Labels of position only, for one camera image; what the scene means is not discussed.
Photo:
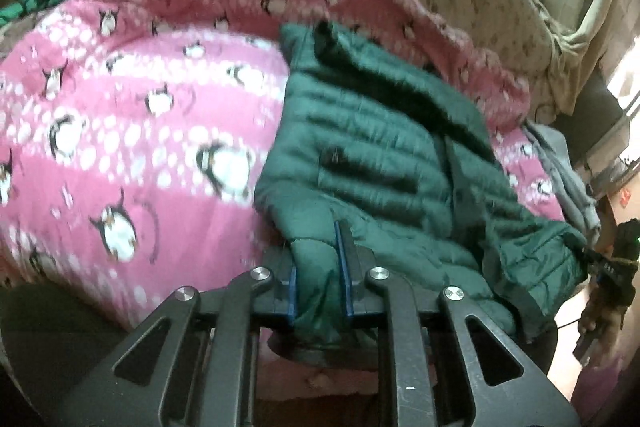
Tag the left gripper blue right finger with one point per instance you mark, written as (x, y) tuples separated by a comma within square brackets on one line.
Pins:
[(355, 262)]

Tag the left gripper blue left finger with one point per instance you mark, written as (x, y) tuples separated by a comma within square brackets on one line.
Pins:
[(280, 299)]

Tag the dark green puffer jacket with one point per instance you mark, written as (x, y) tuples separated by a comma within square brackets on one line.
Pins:
[(406, 161)]

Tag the person right hand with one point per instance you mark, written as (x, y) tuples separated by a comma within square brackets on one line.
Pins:
[(602, 316)]

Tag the grey folded garment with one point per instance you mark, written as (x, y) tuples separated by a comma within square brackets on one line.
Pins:
[(579, 208)]

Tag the pink penguin print blanket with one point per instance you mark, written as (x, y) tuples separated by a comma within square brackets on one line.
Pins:
[(133, 133)]

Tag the beige curtain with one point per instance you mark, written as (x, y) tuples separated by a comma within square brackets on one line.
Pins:
[(581, 32)]

